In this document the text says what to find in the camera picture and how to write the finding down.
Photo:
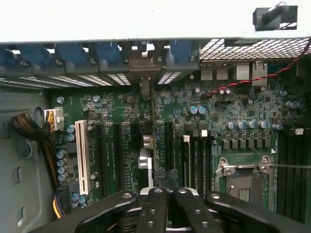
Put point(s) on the long PCIe expansion slot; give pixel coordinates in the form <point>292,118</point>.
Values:
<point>118,155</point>
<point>170,143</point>
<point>104,160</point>

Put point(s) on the installed RAM stick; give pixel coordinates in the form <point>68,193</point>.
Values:
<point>187,160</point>

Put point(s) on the open grey PC case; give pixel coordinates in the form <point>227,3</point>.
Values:
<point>19,150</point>

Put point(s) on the white power connector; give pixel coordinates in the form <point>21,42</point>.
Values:
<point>57,116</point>

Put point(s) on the black RAM slot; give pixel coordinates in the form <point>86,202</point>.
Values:
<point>206,162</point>
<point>198,160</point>

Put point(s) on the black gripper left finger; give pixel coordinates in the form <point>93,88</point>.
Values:
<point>153,211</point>

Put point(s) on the blue slot retainer clip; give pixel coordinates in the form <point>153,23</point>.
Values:
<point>71,52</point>
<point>181,51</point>
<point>34,54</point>
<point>107,51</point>
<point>6,58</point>

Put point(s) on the green motherboard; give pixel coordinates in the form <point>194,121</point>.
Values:
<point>116,104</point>

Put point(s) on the white PCI expansion slot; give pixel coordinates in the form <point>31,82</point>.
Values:
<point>81,157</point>

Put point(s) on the CPU socket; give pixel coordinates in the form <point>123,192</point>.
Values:
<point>245,182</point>

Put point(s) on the locking lever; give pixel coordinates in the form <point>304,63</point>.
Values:
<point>291,166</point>

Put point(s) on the short PCIe expansion slot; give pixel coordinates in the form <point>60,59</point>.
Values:
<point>136,134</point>

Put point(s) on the dark block with pin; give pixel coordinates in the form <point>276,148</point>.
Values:
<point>261,18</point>

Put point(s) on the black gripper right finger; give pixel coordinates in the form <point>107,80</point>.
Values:
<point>189,211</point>

